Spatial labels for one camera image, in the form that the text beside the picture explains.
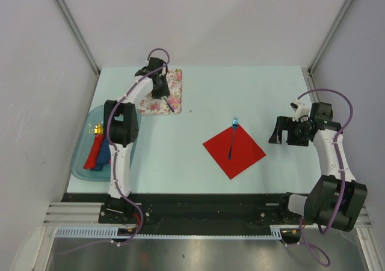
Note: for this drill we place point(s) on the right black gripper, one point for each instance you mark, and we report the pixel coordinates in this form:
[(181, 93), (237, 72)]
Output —
[(286, 123)]

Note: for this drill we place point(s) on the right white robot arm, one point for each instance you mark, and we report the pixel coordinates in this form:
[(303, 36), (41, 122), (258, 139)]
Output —
[(337, 198)]

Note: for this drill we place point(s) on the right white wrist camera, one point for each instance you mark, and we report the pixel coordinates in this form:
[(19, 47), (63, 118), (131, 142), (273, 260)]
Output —
[(300, 110)]

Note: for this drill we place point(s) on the light blue cable duct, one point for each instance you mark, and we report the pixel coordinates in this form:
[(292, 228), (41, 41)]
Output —
[(269, 233)]

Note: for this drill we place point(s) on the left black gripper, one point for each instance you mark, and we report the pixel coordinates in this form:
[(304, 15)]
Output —
[(164, 92)]

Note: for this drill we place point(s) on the blue rolled napkin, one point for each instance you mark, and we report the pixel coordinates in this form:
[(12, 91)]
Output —
[(104, 156)]

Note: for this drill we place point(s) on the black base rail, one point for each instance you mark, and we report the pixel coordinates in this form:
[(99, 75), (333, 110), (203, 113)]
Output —
[(198, 213)]

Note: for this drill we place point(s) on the teal plastic bin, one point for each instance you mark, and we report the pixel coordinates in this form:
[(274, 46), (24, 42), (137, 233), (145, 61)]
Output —
[(83, 147)]

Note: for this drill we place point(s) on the blue handled spoon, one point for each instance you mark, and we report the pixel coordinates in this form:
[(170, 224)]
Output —
[(169, 104)]

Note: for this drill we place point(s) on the blue fork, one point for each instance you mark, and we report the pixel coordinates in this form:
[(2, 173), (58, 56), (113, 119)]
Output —
[(235, 125)]

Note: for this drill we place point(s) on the red paper napkin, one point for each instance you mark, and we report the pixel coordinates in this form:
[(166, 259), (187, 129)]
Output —
[(245, 151)]

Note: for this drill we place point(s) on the floral pattern tray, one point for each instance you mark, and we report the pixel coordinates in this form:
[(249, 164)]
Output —
[(150, 106)]

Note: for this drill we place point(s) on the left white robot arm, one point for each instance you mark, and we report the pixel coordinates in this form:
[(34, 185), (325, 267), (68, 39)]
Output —
[(121, 129)]

